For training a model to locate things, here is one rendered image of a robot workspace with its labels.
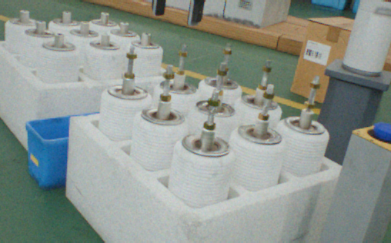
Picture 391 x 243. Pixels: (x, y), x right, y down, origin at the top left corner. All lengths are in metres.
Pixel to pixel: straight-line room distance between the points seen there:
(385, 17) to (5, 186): 0.90
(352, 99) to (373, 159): 0.45
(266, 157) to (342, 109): 0.44
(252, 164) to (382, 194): 0.20
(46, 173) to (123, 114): 0.25
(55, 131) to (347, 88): 0.68
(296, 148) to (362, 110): 0.35
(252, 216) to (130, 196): 0.20
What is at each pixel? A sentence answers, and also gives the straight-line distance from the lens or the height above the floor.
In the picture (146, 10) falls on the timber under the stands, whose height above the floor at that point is 0.04.
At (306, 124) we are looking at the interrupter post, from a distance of 0.87.
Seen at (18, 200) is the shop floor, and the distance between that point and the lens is 1.02.
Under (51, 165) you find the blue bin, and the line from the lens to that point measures 1.02.
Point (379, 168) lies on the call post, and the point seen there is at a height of 0.28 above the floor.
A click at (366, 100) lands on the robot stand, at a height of 0.25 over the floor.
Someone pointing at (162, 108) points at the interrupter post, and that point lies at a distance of 0.79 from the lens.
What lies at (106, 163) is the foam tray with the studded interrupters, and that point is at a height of 0.16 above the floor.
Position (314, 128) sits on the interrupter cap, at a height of 0.25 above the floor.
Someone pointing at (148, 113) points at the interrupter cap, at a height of 0.25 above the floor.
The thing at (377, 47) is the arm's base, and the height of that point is 0.37.
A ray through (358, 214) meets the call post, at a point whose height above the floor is 0.20.
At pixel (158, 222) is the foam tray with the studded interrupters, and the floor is 0.14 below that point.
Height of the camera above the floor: 0.55
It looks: 22 degrees down
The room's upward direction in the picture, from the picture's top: 10 degrees clockwise
